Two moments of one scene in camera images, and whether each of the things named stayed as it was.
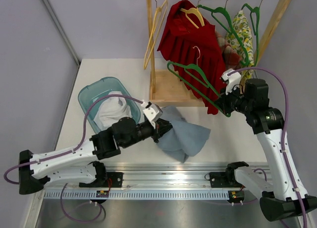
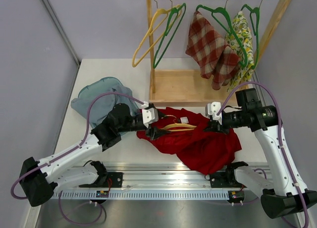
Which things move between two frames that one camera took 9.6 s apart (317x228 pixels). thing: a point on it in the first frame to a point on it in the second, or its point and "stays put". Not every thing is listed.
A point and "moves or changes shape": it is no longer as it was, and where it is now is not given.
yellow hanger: (158, 25) moves or changes shape
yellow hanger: (193, 11) to (176, 127)
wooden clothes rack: (167, 90) stays put
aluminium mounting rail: (150, 182) stays put
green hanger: (196, 72) to (175, 18)
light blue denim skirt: (184, 138) to (101, 105)
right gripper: (223, 100) to (215, 126)
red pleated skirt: (197, 55) to (185, 136)
